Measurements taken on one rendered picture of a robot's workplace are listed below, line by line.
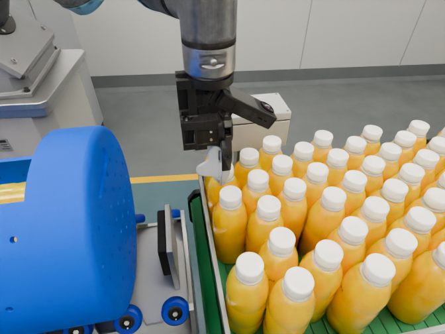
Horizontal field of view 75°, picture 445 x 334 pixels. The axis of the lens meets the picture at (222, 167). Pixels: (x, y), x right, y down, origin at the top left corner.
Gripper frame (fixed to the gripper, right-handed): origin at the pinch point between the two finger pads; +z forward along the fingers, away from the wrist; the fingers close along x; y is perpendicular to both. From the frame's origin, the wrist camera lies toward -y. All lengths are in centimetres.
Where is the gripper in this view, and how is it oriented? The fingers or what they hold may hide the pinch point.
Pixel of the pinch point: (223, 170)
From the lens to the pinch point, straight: 56.0
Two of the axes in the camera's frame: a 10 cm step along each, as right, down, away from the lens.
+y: -9.8, 1.1, -1.3
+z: 0.0, 7.5, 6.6
